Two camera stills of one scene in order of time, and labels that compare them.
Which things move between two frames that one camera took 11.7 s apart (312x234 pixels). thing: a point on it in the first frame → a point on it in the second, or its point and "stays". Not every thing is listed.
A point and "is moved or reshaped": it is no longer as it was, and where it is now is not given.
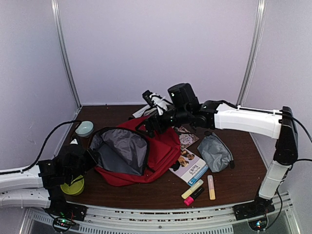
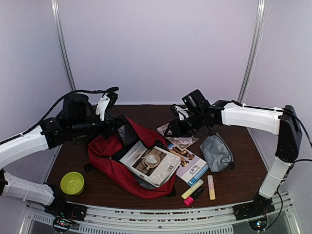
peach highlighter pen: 211,187 stays
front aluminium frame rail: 219,220 stays
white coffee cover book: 145,111 → 154,165
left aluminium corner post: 55,8 stays
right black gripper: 155,118 → 177,130
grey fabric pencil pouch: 215,152 stays
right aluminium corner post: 260,19 stays
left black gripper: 93,161 → 109,126
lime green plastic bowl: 74,188 stays
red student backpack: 124,155 is moved or reshaped
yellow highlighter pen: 192,188 stays
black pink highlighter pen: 189,200 stays
